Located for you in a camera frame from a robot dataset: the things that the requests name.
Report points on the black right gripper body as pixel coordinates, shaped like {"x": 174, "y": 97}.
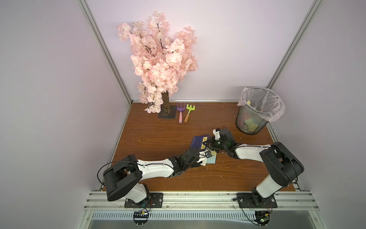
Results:
{"x": 213, "y": 142}

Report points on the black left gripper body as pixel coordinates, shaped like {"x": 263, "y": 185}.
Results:
{"x": 193, "y": 164}

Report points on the dark blue book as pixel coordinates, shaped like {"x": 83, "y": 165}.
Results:
{"x": 198, "y": 141}

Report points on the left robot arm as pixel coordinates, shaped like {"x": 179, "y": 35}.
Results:
{"x": 123, "y": 179}

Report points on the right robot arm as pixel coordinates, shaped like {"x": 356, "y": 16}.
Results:
{"x": 283, "y": 167}

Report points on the blue sticky note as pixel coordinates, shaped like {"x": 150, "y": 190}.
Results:
{"x": 212, "y": 159}

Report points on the black mesh waste bin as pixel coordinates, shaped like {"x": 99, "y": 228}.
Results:
{"x": 248, "y": 121}

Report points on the green garden rake toy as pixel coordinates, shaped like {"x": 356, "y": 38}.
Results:
{"x": 190, "y": 108}

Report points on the dark square tree base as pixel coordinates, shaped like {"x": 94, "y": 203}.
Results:
{"x": 165, "y": 115}

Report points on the purple garden fork toy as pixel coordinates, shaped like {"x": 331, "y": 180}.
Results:
{"x": 180, "y": 107}

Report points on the clear plastic bin liner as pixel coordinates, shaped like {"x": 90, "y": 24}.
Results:
{"x": 263, "y": 102}

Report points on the pink cherry blossom tree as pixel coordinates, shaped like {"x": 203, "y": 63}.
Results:
{"x": 159, "y": 60}

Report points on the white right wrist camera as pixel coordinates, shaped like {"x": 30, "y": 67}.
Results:
{"x": 216, "y": 133}

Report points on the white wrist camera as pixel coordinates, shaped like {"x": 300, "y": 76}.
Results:
{"x": 203, "y": 157}
{"x": 216, "y": 133}

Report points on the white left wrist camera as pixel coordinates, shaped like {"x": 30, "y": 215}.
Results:
{"x": 203, "y": 157}

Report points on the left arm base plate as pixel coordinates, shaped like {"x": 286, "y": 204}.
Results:
{"x": 153, "y": 200}

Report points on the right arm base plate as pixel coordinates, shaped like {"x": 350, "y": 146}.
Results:
{"x": 255, "y": 201}

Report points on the aluminium front rail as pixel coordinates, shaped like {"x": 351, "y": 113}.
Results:
{"x": 214, "y": 200}

